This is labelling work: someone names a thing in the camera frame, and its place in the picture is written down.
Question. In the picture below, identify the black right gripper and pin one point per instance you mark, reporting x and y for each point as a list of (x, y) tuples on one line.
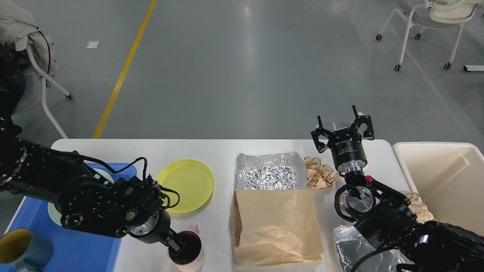
[(346, 145)]

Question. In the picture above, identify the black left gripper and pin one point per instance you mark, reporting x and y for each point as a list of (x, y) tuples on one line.
[(158, 229)]

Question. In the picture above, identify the pink mug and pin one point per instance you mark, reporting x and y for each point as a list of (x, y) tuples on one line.
[(191, 256)]

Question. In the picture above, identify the yellow plastic plate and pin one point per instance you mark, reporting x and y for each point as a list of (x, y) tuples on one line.
[(191, 179)]

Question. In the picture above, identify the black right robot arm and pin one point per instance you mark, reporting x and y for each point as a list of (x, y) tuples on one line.
[(382, 215)]

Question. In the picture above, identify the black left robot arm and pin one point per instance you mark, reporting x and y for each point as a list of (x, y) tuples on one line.
[(134, 206)]

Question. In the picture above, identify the crumpled brown paper ball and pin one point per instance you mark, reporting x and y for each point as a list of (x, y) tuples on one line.
[(319, 175)]

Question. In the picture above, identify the silver foil tray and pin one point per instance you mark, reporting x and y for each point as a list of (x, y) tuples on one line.
[(280, 171)]

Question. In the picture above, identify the brown paper bag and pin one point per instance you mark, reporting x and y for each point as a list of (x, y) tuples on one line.
[(274, 227)]

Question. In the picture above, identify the crumpled brown paper wad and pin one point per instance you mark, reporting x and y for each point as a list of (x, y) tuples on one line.
[(419, 208)]

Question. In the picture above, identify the blue plastic tray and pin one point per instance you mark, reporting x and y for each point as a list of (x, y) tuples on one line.
[(73, 251)]

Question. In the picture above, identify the crumpled foil sheet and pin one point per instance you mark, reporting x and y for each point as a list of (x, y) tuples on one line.
[(351, 246)]

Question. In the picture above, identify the beige plastic bin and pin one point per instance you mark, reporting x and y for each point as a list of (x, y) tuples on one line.
[(449, 177)]

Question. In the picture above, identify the pale green plate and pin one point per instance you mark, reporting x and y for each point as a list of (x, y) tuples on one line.
[(56, 215)]

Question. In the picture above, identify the white floor bar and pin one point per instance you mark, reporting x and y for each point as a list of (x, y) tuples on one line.
[(473, 68)]

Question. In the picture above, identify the white rolling chair right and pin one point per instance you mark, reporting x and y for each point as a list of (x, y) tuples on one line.
[(436, 14)]

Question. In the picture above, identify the blue yellow mug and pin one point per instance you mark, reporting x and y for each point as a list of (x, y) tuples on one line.
[(25, 251)]

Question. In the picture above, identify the white chair left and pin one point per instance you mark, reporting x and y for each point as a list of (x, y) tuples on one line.
[(45, 81)]

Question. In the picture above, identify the person in black clothes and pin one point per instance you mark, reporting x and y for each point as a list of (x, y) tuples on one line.
[(12, 83)]

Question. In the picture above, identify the white jacket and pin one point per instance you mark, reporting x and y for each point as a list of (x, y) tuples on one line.
[(18, 29)]

